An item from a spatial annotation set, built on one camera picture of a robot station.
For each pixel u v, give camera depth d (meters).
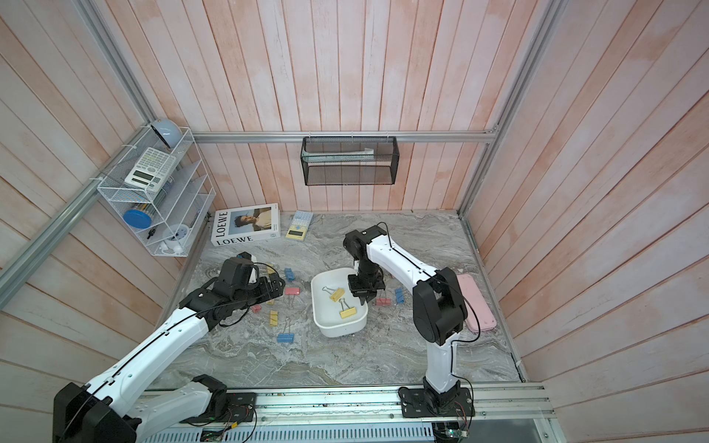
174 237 0.90
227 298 0.59
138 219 0.76
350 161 0.88
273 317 0.89
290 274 0.99
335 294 0.91
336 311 0.84
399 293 0.95
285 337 0.86
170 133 0.82
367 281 0.73
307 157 0.88
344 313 0.84
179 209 0.82
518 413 0.75
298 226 1.14
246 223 1.11
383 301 0.92
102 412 0.38
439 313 0.50
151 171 0.76
